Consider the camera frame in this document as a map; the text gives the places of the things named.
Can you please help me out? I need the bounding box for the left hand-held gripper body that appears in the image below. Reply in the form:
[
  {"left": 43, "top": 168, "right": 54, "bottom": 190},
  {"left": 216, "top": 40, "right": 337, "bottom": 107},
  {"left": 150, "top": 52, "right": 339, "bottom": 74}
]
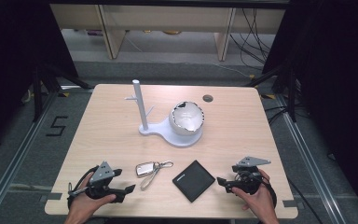
[{"left": 86, "top": 161, "right": 124, "bottom": 201}]

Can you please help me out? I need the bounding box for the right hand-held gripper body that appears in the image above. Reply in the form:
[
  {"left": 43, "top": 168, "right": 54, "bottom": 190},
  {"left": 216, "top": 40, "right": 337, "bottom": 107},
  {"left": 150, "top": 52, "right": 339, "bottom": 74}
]
[{"left": 231, "top": 155, "right": 272, "bottom": 196}]

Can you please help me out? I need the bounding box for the person's right hand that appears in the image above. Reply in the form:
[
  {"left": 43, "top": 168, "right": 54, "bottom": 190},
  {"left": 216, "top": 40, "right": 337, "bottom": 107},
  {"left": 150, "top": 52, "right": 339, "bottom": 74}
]
[{"left": 230, "top": 168, "right": 280, "bottom": 224}]

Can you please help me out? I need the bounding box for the person's left hand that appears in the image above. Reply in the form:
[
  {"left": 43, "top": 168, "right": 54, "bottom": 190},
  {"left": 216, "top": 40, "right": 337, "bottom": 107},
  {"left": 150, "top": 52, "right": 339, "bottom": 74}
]
[{"left": 63, "top": 172, "right": 117, "bottom": 224}]

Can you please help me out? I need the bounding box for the black wallet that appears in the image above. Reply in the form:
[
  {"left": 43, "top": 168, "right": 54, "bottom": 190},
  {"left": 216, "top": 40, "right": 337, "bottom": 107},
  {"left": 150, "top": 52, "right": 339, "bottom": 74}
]
[{"left": 172, "top": 160, "right": 216, "bottom": 203}]

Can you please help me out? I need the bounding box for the black metal stand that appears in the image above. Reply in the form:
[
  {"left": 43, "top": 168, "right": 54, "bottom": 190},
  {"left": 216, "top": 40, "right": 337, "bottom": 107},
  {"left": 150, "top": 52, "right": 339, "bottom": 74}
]
[
  {"left": 32, "top": 63, "right": 93, "bottom": 123},
  {"left": 244, "top": 65, "right": 298, "bottom": 123}
]

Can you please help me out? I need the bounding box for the black curtain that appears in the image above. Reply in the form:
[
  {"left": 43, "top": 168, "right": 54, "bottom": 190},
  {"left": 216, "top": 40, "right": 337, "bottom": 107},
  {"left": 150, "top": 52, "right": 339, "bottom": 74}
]
[
  {"left": 262, "top": 0, "right": 358, "bottom": 218},
  {"left": 0, "top": 0, "right": 79, "bottom": 157}
]

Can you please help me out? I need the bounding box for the beige wooden desk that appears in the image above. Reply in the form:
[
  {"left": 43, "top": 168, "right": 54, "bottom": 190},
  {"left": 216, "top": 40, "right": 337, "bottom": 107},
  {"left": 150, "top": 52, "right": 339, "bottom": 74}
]
[{"left": 49, "top": 3, "right": 287, "bottom": 62}]

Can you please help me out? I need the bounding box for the black wrist strap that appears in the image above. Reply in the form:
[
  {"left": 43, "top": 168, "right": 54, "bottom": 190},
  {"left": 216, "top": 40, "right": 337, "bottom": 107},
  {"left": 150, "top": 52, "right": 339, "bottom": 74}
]
[
  {"left": 66, "top": 165, "right": 100, "bottom": 210},
  {"left": 260, "top": 177, "right": 278, "bottom": 209}
]

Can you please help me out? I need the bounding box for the silver car key with strap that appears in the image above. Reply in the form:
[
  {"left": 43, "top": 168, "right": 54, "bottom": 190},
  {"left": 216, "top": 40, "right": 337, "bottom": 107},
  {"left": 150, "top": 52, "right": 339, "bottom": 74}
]
[{"left": 135, "top": 160, "right": 174, "bottom": 191}]

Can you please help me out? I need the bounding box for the white stand with branched post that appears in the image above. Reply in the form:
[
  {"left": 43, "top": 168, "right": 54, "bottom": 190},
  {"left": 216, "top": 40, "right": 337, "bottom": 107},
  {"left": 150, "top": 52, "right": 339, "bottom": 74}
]
[{"left": 124, "top": 78, "right": 204, "bottom": 148}]

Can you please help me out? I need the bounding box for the black floor cable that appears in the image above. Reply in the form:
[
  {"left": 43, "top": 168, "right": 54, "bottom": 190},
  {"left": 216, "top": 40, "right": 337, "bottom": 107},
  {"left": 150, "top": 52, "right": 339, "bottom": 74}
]
[{"left": 286, "top": 176, "right": 325, "bottom": 224}]

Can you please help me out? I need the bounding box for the aluminium floor rail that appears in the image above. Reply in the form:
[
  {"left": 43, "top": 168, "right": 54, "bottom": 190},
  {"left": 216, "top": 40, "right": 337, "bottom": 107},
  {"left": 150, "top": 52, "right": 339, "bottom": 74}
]
[
  {"left": 274, "top": 92, "right": 347, "bottom": 224},
  {"left": 0, "top": 90, "right": 61, "bottom": 224}
]

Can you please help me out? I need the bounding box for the bundle of black cables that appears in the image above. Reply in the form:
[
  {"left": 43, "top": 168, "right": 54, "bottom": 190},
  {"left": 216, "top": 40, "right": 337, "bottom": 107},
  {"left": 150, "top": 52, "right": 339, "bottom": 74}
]
[{"left": 228, "top": 8, "right": 273, "bottom": 72}]

